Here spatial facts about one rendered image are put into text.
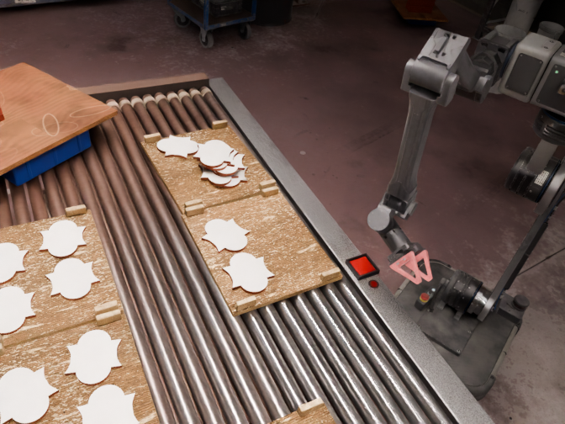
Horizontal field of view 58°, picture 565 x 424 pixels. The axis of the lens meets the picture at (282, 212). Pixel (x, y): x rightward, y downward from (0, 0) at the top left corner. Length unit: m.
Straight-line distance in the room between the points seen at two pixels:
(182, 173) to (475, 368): 1.44
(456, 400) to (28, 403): 1.00
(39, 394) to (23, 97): 1.12
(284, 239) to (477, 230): 1.97
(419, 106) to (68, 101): 1.28
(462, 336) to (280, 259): 1.13
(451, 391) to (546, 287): 1.90
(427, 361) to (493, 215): 2.19
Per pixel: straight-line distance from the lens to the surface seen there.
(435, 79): 1.15
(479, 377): 2.36
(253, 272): 1.47
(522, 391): 2.74
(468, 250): 3.22
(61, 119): 1.91
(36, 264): 1.56
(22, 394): 1.32
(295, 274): 1.50
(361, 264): 1.58
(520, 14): 5.92
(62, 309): 1.44
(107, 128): 2.07
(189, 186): 1.75
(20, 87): 2.12
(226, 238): 1.55
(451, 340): 2.39
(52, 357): 1.37
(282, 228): 1.62
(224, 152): 1.78
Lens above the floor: 2.06
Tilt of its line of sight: 42 degrees down
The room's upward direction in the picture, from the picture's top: 9 degrees clockwise
